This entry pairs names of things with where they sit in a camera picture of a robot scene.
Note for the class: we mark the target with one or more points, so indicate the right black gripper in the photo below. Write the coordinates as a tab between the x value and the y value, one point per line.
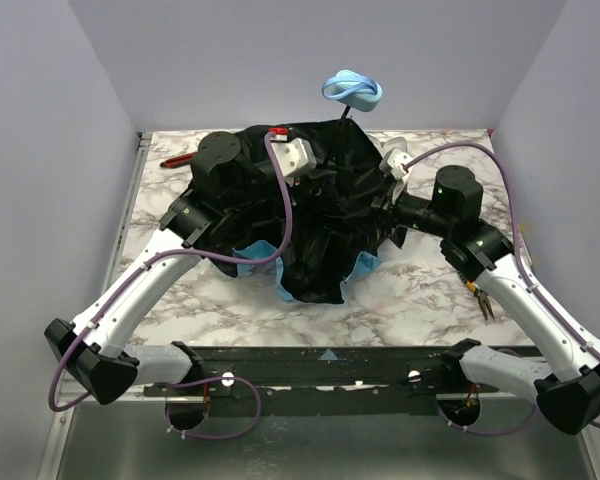
383	205

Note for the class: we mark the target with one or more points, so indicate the blue folding umbrella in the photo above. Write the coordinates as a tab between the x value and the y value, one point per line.
318	232

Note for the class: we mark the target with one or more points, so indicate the lilac umbrella case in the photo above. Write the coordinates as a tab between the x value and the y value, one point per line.
386	146

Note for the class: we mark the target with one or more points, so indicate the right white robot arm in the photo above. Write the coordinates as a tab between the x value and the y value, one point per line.
565	384

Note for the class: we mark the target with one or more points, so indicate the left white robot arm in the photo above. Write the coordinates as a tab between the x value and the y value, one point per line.
93	351

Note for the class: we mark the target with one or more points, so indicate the red black utility knife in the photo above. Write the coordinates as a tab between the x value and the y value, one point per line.
177	162

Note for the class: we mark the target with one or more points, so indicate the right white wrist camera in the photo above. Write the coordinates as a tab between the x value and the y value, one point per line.
394	164

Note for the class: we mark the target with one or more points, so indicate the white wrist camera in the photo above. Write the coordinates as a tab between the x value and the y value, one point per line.
295	157
394	164

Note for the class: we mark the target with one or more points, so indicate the yellow handled pliers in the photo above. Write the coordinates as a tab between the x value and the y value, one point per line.
481	297

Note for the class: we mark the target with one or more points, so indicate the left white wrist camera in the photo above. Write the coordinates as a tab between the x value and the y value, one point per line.
295	157

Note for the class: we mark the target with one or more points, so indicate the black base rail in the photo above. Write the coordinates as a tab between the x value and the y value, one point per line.
319	381

